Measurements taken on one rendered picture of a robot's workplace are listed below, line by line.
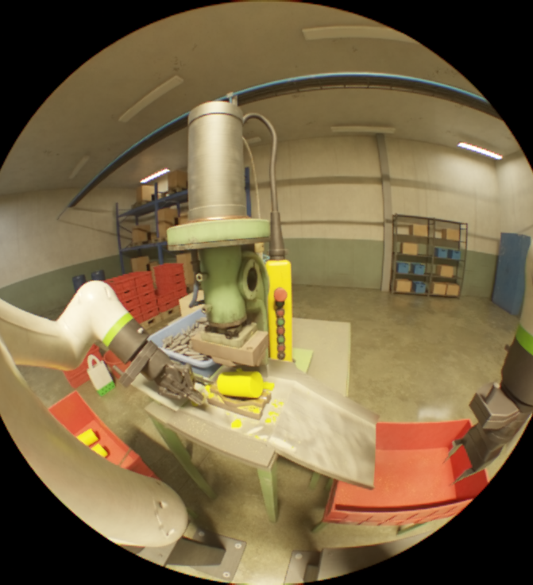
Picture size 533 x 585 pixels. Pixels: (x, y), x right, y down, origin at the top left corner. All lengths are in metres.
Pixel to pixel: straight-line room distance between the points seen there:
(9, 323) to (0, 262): 8.15
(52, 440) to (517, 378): 0.41
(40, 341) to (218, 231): 0.36
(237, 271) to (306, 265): 5.34
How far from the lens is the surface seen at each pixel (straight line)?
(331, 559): 0.55
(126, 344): 0.44
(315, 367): 0.82
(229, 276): 0.40
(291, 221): 5.74
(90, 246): 9.01
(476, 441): 0.39
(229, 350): 0.45
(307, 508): 1.50
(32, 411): 0.16
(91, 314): 0.46
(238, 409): 0.57
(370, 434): 0.79
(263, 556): 1.46
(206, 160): 0.41
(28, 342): 0.39
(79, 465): 0.19
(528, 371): 0.29
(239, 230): 0.34
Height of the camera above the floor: 1.45
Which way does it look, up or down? 16 degrees down
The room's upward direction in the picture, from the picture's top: 3 degrees counter-clockwise
